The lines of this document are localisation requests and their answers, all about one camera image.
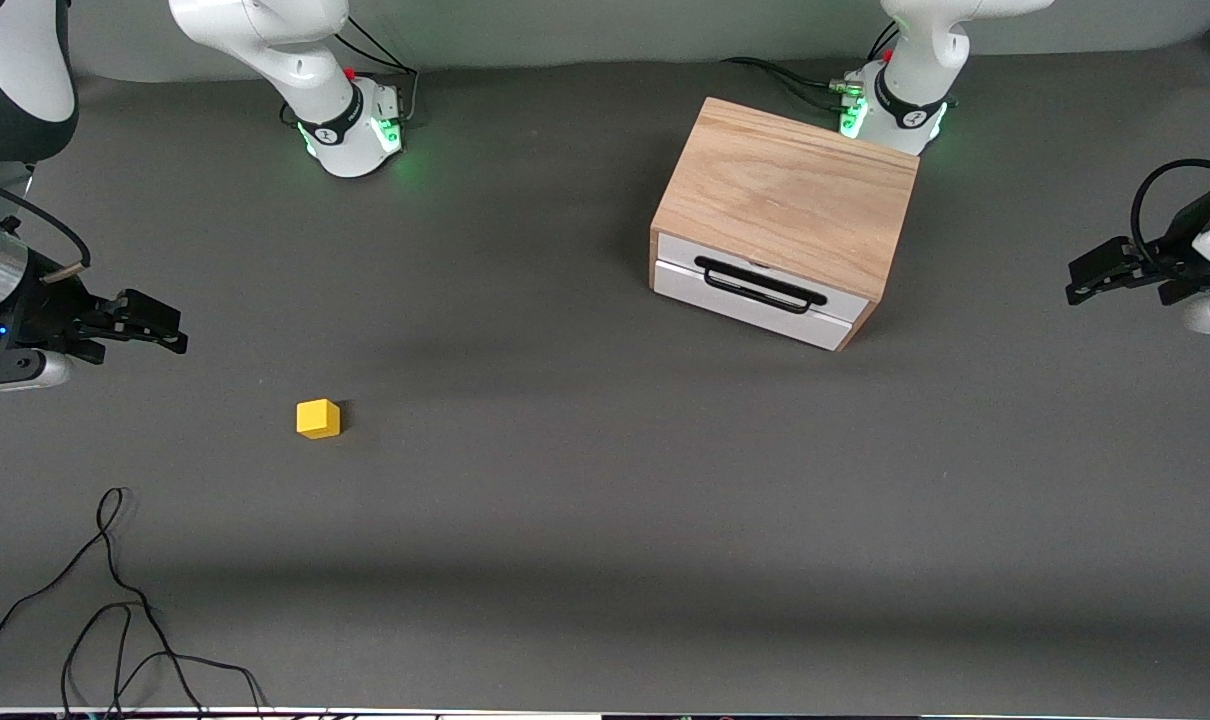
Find wooden drawer cabinet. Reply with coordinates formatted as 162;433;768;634
648;96;921;353

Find white-fronted wooden drawer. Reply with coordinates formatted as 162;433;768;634
652;230;884;353

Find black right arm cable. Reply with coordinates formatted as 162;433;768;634
0;170;93;269

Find yellow cube block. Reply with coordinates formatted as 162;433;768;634
296;398;342;441

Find black metal drawer handle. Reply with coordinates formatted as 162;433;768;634
695;256;828;315

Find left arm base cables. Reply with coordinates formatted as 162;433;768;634
720;55;866;113

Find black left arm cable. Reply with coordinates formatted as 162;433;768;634
1130;158;1210;273

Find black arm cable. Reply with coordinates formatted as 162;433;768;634
1130;158;1210;273
0;170;93;269

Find loose black table cable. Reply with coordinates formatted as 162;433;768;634
0;487;271;720

